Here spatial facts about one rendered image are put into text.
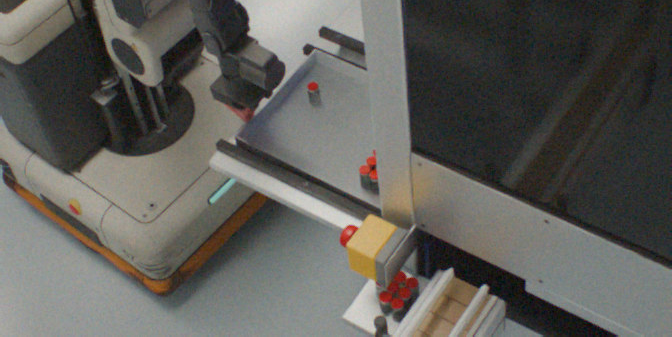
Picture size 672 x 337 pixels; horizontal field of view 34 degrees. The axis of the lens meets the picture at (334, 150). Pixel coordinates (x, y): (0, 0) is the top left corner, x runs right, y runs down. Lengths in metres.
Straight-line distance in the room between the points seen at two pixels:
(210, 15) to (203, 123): 1.11
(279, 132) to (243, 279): 0.94
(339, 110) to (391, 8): 0.72
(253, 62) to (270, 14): 1.72
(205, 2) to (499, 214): 0.61
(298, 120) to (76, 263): 1.18
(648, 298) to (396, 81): 0.46
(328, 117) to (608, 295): 0.71
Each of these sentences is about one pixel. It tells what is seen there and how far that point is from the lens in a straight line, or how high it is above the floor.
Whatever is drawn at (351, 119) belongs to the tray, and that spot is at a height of 0.88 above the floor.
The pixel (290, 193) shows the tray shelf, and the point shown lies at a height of 0.88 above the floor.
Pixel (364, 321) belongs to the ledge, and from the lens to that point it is 1.85.
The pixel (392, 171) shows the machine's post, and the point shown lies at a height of 1.14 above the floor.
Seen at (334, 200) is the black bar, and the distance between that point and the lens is 1.97.
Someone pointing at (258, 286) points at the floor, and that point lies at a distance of 2.96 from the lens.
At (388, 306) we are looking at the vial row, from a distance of 1.82.
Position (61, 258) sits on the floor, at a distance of 3.16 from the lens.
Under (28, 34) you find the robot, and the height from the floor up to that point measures 0.76.
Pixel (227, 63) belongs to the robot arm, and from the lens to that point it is 1.96.
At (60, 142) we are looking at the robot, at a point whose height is 0.41.
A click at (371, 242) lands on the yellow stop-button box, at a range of 1.75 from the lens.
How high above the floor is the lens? 2.47
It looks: 50 degrees down
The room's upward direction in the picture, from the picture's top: 8 degrees counter-clockwise
